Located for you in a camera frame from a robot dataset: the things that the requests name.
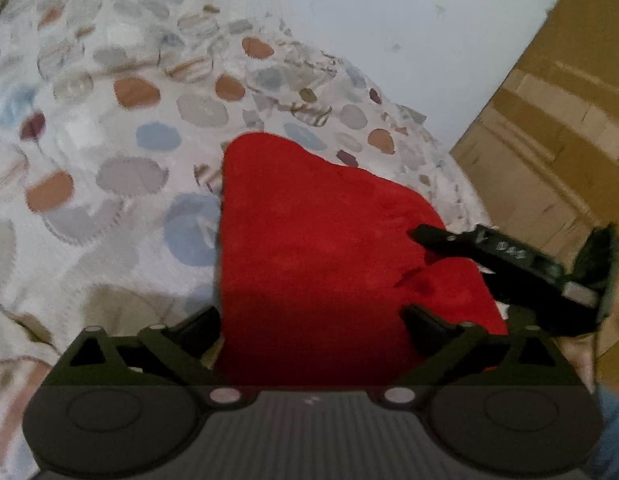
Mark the brown cardboard box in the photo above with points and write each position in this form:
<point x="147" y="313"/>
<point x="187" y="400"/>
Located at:
<point x="559" y="145"/>

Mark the person's leg in jeans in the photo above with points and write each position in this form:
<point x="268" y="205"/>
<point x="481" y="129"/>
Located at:
<point x="614" y="425"/>

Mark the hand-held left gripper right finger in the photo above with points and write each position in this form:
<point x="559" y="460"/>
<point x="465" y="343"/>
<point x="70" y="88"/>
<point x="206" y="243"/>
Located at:
<point x="423" y="324"/>

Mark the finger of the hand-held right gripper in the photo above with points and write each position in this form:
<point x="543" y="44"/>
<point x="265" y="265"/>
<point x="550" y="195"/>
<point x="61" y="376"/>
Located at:
<point x="469" y="246"/>
<point x="534" y="310"/>

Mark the dotted patterned quilt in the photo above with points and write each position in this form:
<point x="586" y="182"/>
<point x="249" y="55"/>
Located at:
<point x="114" y="135"/>

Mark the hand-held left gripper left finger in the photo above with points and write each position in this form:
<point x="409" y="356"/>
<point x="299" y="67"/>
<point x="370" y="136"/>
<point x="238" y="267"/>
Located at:
<point x="204" y="324"/>

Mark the red long-sleeved shirt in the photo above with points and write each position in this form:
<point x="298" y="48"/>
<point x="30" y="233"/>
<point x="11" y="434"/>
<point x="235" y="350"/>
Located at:
<point x="319" y="260"/>

